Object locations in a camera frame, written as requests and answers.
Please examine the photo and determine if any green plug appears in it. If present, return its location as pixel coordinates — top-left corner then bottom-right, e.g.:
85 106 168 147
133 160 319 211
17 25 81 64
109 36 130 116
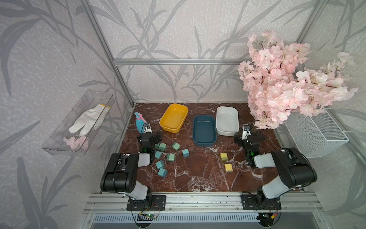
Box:
158 143 167 152
172 142 181 151
167 154 175 162

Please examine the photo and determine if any yellow plug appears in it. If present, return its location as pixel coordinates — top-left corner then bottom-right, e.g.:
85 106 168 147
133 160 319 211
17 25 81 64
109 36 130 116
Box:
225 163 233 172
220 153 228 162

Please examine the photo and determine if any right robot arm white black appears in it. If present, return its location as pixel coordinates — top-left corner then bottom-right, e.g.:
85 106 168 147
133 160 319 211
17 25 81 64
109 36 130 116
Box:
234 130 317 204

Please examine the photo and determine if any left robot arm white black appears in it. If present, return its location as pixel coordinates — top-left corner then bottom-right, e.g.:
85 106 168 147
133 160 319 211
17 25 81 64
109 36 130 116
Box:
100 132 162 203

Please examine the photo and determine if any yellow plastic storage box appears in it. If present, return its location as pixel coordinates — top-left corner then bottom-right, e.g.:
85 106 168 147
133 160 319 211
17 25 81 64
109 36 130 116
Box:
159 104 189 133

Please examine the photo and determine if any white plastic storage box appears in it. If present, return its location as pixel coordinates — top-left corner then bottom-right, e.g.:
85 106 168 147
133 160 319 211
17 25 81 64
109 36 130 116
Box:
216 106 239 136

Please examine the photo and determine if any dark teal storage box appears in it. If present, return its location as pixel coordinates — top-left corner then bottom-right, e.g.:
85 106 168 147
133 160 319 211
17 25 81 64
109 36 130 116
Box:
193 115 217 147

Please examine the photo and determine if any teal spray bottle pink trigger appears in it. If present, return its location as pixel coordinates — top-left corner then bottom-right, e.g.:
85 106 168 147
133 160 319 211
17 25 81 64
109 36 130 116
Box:
134 112 148 134

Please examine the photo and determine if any pink cherry blossom tree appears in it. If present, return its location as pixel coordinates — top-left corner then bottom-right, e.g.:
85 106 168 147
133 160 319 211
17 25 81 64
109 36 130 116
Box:
238 31 357 129

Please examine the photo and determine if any white work glove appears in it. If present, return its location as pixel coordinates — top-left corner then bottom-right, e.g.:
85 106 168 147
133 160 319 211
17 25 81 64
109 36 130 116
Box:
69 104 111 136

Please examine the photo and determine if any small pink flower sprig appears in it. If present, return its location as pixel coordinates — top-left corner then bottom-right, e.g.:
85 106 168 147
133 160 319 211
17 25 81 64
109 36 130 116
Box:
63 135 89 151

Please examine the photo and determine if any right circuit board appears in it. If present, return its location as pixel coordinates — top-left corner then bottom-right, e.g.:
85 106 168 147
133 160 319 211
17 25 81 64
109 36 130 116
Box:
258 212 278 221

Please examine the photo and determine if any circuit board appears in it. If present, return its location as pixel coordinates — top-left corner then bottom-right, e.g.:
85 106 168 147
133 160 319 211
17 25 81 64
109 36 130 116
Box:
258 212 278 221
137 213 159 221

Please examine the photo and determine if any left circuit board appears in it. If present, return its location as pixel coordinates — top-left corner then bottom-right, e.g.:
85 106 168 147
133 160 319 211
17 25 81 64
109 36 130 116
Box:
137 213 159 221

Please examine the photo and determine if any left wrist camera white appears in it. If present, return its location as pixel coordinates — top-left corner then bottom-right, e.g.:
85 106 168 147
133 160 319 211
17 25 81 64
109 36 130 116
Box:
142 123 152 134

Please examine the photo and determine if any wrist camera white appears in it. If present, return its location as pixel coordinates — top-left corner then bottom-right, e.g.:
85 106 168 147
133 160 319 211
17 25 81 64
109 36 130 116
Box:
142 123 152 134
242 125 251 140

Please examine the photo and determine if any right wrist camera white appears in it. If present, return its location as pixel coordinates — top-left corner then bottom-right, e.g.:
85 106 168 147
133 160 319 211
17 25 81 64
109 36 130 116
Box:
242 125 251 140

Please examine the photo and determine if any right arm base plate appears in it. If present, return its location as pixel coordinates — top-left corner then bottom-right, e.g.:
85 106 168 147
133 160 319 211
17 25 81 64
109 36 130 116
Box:
241 193 282 211

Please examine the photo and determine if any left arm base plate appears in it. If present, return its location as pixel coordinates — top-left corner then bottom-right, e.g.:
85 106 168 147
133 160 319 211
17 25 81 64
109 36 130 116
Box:
126 195 166 211

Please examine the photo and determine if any white wire mesh basket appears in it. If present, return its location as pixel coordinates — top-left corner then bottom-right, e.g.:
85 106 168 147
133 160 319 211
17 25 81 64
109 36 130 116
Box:
285 112 349 158

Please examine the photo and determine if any aluminium front rail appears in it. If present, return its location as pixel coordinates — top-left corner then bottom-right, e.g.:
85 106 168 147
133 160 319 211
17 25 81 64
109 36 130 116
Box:
83 192 324 214

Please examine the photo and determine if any clear acrylic wall shelf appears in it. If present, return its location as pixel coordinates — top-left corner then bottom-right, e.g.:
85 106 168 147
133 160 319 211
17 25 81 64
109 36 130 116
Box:
42 90 115 156

